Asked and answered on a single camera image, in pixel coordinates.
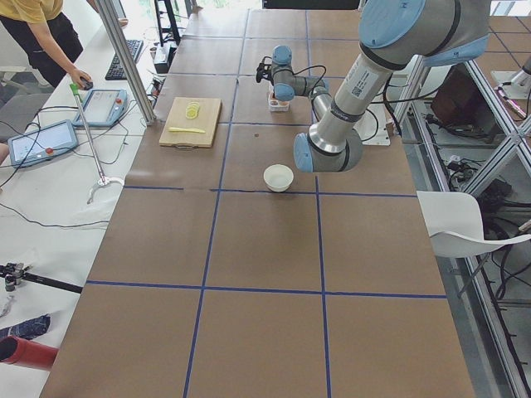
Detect red cylinder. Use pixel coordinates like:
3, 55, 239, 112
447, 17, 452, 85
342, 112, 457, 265
1, 336, 58, 371

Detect aluminium frame post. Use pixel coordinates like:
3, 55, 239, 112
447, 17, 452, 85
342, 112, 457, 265
95, 0, 156, 126

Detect far blue teach pendant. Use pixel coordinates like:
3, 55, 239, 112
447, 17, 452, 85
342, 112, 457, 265
81, 89, 128, 128

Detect black keyboard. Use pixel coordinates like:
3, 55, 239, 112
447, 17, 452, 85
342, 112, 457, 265
104, 39, 144, 81

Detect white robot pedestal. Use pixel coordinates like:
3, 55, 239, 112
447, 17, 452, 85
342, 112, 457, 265
355, 104, 391, 146

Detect black tripod clamp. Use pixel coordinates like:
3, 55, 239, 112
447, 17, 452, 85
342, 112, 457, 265
1, 263, 83, 294

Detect blue teach pendant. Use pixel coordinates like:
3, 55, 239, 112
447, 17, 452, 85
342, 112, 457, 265
7, 120, 78, 168
81, 89, 128, 128

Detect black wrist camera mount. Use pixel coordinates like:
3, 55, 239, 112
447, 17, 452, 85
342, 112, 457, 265
256, 57, 273, 83

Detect white chair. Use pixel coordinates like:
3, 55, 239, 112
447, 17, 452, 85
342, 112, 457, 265
417, 191, 530, 258

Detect yellow lemon slices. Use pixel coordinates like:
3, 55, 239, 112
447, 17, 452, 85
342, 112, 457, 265
185, 101, 201, 120

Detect white bowl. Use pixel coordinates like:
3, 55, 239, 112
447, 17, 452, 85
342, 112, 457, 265
263, 164, 294, 192

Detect black power box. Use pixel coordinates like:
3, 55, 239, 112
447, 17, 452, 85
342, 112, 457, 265
153, 41, 178, 74

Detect yellow plastic knife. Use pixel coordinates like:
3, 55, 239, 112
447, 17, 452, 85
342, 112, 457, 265
168, 127, 206, 133

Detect wooden cutting board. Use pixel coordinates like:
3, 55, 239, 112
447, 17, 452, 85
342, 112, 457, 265
158, 97, 222, 148

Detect clear plastic egg box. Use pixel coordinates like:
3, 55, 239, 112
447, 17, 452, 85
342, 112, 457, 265
267, 91, 290, 113

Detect near blue teach pendant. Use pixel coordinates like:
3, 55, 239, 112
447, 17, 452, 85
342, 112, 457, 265
7, 120, 78, 168

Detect grabber stick green handle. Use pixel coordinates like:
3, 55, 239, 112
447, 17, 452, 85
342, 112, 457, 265
70, 83, 124, 204

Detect black computer mouse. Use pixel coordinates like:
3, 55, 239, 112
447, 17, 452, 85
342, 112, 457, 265
80, 77, 93, 90

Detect person in yellow shirt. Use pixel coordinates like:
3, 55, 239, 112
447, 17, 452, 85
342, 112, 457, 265
1, 0, 92, 90

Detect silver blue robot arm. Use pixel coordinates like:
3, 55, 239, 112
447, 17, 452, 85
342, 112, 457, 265
267, 0, 490, 172

